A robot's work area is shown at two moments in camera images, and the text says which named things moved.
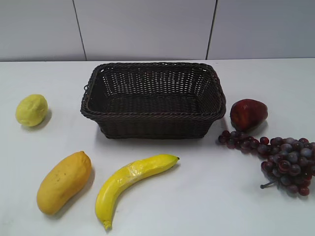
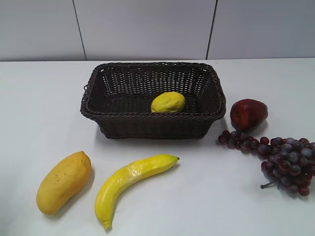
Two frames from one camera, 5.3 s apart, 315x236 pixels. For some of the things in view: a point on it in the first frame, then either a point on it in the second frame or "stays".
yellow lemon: x=31 y=110 to x=168 y=102
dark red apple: x=247 y=114 stays
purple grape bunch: x=291 y=162 stays
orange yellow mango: x=66 y=179 stays
